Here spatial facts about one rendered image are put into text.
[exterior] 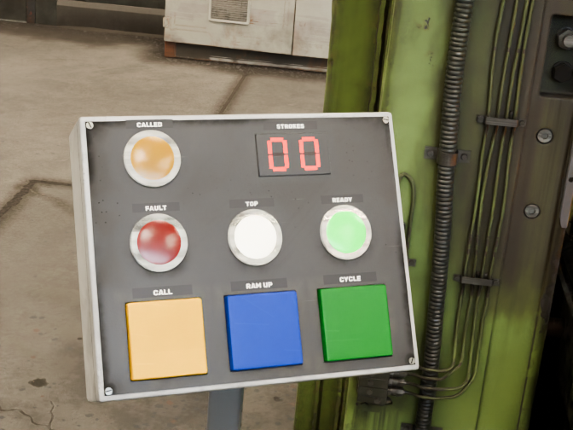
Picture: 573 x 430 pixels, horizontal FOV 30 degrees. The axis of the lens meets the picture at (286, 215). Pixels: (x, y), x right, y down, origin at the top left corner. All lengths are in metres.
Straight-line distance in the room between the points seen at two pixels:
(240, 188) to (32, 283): 2.51
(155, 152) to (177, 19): 5.61
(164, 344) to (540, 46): 0.59
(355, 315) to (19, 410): 1.86
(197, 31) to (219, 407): 5.50
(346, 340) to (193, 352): 0.16
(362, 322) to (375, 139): 0.20
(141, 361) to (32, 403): 1.87
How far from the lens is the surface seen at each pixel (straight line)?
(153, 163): 1.08
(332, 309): 1.10
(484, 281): 1.42
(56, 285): 3.56
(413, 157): 1.36
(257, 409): 2.90
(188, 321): 1.06
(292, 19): 6.54
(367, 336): 1.12
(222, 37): 6.63
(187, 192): 1.08
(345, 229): 1.12
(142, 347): 1.05
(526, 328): 1.46
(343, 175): 1.14
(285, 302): 1.09
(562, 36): 1.35
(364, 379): 1.45
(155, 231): 1.06
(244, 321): 1.07
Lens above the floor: 1.50
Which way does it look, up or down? 21 degrees down
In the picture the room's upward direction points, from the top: 5 degrees clockwise
